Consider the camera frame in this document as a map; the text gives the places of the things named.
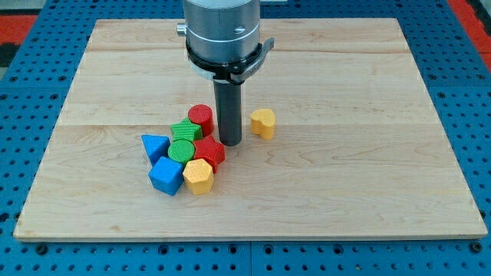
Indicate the yellow heart block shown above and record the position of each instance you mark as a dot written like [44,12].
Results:
[263,123]

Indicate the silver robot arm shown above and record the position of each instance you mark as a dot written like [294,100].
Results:
[222,38]

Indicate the red star block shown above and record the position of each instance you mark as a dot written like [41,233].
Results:
[210,150]

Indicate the green star block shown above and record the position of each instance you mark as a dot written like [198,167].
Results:
[186,130]

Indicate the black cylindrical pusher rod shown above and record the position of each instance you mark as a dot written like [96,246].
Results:
[229,113]

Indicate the red cylinder block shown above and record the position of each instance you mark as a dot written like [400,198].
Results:
[202,115]

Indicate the yellow hexagon block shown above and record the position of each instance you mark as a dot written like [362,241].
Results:
[198,176]

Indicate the green cylinder block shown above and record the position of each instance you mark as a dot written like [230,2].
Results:
[181,151]

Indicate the blue cube block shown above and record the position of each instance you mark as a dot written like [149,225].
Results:
[167,176]

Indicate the blue triangle block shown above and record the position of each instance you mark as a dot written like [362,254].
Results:
[155,147]

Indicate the wooden board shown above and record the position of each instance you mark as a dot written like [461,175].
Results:
[359,152]

